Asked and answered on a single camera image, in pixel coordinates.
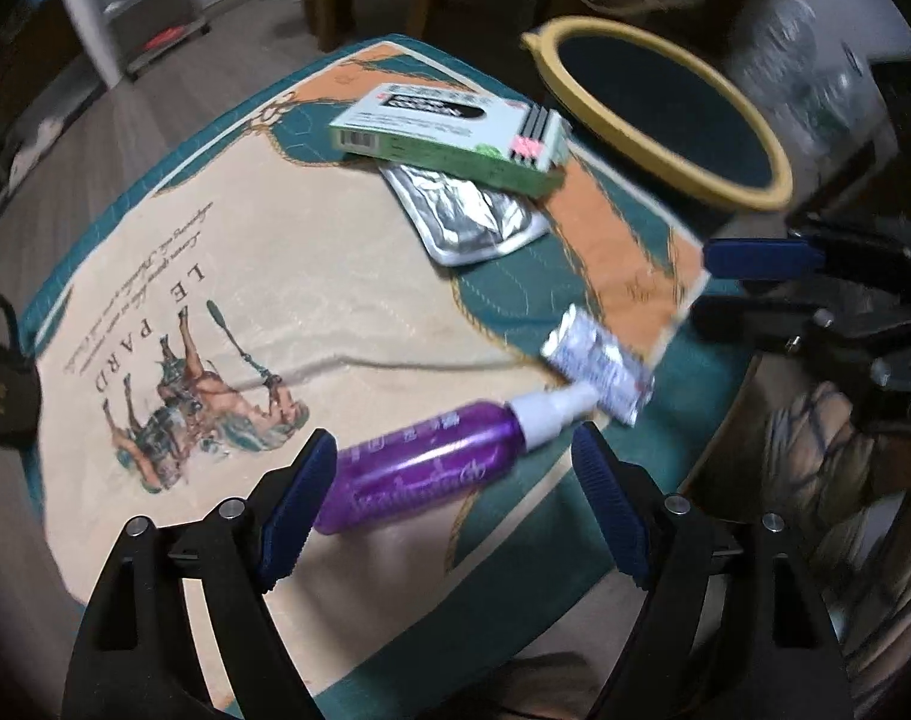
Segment small foil blister pack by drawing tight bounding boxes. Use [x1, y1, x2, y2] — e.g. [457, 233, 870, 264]
[540, 304, 654, 427]

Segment purple spray bottle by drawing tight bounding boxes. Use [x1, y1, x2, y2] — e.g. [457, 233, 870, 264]
[316, 383, 599, 535]

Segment white Coltalin medicine box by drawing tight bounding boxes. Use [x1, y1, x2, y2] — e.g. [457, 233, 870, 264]
[330, 83, 571, 200]

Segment silver foil pouch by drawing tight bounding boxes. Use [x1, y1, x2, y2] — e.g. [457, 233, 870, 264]
[379, 163, 552, 268]

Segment yellow rimmed teal trash bin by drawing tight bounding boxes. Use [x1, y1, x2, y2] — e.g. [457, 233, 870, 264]
[520, 16, 794, 213]

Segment clear plastic water bottles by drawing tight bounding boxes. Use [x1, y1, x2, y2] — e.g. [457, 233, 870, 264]
[732, 0, 900, 166]

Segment teal and beige printed mat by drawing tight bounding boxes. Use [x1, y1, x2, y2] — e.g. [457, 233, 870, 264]
[21, 36, 747, 718]

